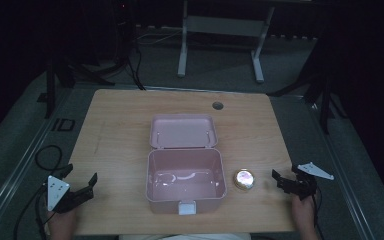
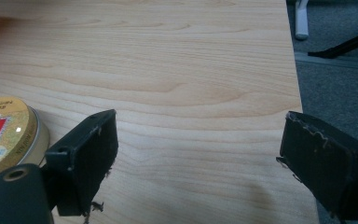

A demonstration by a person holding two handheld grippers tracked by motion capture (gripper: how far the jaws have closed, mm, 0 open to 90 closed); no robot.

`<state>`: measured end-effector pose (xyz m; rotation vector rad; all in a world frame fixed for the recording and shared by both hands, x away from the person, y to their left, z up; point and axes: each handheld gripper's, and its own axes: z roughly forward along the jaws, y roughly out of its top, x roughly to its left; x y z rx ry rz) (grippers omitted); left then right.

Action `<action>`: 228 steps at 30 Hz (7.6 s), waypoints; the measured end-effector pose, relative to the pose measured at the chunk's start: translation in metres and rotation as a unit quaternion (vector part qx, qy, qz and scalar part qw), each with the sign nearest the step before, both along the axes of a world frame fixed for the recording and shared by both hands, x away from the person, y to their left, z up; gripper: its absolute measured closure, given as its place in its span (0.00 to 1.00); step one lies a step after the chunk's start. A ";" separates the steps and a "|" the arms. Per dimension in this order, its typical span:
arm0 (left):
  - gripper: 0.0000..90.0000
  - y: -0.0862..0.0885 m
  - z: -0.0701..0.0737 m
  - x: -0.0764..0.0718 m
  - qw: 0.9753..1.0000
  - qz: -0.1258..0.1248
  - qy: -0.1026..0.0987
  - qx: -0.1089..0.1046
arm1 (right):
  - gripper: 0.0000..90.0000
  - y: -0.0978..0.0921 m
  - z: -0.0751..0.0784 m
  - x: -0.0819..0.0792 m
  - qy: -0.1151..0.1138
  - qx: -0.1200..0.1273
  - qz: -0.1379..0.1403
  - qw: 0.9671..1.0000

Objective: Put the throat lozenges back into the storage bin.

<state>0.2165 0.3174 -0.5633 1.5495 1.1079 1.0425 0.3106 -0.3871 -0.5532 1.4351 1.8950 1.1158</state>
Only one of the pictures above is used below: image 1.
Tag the pink plastic box with lid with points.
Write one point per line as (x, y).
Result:
(183, 176)

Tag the person's white clothing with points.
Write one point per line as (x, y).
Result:
(183, 237)

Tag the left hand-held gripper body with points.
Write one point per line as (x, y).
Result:
(58, 193)

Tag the black stand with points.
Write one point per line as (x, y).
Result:
(63, 76)
(320, 96)

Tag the person's right hand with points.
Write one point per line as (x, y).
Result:
(302, 211)

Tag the black floor bracket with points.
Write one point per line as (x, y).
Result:
(63, 124)

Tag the white metal desk frame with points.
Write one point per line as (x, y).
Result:
(223, 26)

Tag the person's left hand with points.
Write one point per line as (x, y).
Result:
(62, 223)

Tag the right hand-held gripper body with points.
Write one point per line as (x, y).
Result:
(305, 181)

